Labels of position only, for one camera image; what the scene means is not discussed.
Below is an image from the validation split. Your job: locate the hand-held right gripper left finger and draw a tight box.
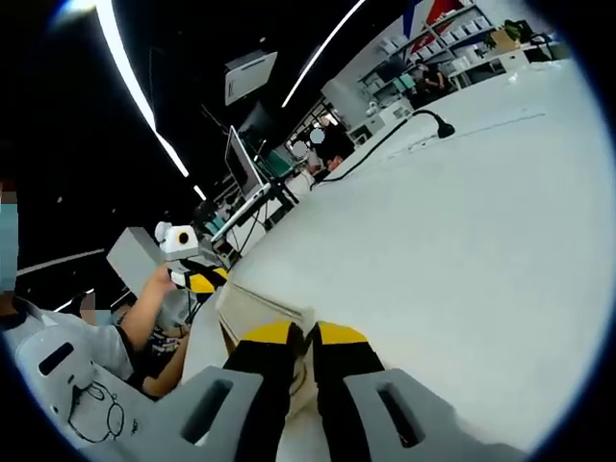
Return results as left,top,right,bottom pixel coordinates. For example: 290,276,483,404
143,321,306,462

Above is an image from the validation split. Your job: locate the white chest-worn device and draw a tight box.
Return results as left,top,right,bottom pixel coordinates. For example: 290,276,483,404
13,321,97,420

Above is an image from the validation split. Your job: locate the white laptop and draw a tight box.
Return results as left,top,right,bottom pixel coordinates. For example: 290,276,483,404
210,124,273,242

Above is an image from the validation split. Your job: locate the white pillar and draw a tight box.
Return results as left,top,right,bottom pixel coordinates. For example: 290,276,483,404
105,226,167,295

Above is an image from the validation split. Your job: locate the black cable with plug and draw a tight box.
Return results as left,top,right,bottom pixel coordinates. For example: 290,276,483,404
307,109,456,187

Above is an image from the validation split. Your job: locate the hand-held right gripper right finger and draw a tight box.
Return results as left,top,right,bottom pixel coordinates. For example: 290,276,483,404
305,321,501,462

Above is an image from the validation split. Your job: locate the beige cutlery case lid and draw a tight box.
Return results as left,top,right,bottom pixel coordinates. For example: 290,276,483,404
215,280,320,420

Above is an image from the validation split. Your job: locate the ceiling air conditioner unit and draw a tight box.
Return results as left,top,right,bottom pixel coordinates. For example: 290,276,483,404
223,50,279,106

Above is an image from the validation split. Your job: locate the small green plant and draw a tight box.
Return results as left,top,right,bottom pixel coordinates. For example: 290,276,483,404
500,18,526,42

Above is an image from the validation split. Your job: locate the white office desk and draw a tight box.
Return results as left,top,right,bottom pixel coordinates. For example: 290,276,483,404
451,45,535,88

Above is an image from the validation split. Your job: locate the storage shelving with white bins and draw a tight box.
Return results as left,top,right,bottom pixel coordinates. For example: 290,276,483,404
370,0,497,92

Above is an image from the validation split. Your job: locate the cardboard box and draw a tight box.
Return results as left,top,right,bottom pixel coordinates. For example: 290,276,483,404
490,29,522,52

